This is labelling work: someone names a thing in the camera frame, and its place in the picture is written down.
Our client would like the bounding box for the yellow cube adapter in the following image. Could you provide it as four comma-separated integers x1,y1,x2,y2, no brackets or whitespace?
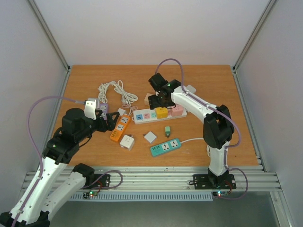
155,107,168,119

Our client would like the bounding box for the purple power strip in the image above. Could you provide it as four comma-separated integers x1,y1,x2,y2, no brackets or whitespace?
99,103,108,114

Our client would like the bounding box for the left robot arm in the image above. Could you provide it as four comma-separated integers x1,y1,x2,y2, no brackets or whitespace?
0,108,119,227

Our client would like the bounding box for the white charger near orange strip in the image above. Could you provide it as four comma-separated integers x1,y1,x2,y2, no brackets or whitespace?
117,108,126,116

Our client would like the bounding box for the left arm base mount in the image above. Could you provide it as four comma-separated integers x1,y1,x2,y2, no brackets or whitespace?
81,174,111,190

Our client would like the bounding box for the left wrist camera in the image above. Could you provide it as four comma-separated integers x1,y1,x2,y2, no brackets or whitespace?
84,98,100,120

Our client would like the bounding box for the white plug of long strip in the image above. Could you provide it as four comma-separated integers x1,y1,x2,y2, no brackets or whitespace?
186,85,196,94

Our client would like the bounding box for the peach cube adapter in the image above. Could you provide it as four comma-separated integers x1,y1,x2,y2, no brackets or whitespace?
144,93,152,106

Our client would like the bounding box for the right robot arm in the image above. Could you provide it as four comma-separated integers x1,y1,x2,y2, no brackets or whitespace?
148,73,234,188

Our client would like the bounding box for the green plug adapter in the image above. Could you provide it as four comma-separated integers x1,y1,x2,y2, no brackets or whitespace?
165,126,171,138

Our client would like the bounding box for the white multicolour power strip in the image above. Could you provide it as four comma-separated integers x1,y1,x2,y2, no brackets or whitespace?
133,108,187,124

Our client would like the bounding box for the grey slotted cable duct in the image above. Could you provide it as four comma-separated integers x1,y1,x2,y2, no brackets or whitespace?
69,192,213,202

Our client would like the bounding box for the white cube adapter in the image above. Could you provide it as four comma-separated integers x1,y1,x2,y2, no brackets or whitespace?
119,135,135,151

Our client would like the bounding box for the small white square charger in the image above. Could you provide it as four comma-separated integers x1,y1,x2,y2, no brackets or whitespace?
143,131,157,144

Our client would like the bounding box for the white coiled cable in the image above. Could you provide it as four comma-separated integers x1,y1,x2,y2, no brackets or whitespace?
98,80,139,112

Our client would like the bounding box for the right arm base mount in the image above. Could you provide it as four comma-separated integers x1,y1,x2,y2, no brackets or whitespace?
188,174,237,190

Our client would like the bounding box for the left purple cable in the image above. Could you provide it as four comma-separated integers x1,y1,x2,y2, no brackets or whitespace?
10,96,87,227

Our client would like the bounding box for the teal power strip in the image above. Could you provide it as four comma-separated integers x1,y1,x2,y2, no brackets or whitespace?
150,139,181,157

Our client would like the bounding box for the teal strip white cable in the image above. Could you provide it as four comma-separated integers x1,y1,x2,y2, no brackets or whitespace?
180,137,213,158

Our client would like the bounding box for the pink cube adapter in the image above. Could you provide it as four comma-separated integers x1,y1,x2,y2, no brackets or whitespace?
171,105,184,117

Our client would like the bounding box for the orange power strip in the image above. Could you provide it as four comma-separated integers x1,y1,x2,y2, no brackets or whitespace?
110,114,131,142

